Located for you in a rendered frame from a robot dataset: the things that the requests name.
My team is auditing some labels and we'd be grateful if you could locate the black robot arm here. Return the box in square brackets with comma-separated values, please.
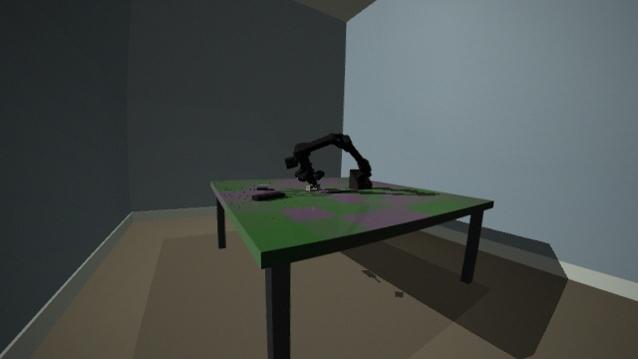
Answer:
[284, 133, 372, 182]

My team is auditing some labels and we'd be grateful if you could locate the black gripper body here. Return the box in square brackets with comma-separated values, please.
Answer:
[295, 163, 325, 180]

